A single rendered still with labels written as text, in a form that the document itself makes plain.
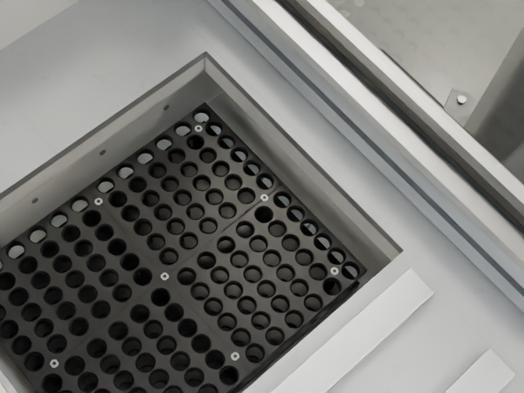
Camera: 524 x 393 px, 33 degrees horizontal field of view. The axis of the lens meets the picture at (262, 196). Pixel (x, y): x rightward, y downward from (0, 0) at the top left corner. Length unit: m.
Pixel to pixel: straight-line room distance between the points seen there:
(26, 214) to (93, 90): 0.11
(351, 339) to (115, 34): 0.27
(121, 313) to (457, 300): 0.22
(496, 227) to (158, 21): 0.28
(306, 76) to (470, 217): 0.15
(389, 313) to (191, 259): 0.15
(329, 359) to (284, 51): 0.21
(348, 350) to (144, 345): 0.14
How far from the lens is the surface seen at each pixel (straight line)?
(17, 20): 0.64
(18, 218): 0.67
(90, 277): 0.61
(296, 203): 0.63
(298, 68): 0.60
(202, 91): 0.72
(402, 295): 0.56
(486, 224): 0.56
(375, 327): 0.55
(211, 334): 0.60
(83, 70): 0.63
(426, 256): 0.59
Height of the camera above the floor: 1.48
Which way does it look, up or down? 65 degrees down
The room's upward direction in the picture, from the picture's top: 11 degrees clockwise
